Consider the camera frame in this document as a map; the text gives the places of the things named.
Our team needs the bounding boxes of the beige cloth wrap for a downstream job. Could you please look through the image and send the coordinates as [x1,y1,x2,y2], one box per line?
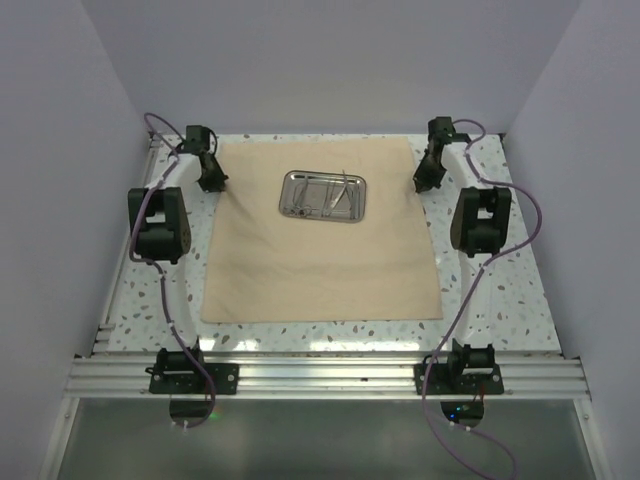
[201,137,442,324]

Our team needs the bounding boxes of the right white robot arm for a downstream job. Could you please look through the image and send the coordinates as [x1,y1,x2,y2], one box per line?
[413,116,512,393]

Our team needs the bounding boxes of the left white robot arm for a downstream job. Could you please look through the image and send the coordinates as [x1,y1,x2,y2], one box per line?
[127,125,228,393]

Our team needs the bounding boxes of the steel forceps pair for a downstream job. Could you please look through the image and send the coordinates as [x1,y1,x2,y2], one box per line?
[285,176,312,218]

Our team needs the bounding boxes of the steel scissors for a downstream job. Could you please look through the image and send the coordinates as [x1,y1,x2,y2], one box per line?
[285,177,308,217]

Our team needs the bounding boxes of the stainless steel instrument tray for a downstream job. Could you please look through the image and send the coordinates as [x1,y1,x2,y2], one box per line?
[278,170,367,224]

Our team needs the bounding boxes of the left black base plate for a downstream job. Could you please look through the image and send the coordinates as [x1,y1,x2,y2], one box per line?
[145,349,240,395]

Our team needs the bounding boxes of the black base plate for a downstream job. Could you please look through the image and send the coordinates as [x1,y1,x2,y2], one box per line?
[145,349,240,395]
[413,340,505,395]

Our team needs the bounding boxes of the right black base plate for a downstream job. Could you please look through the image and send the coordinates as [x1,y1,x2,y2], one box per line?
[413,340,505,395]

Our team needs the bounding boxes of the aluminium front rail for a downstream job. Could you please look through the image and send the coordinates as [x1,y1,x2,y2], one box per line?
[63,352,590,400]

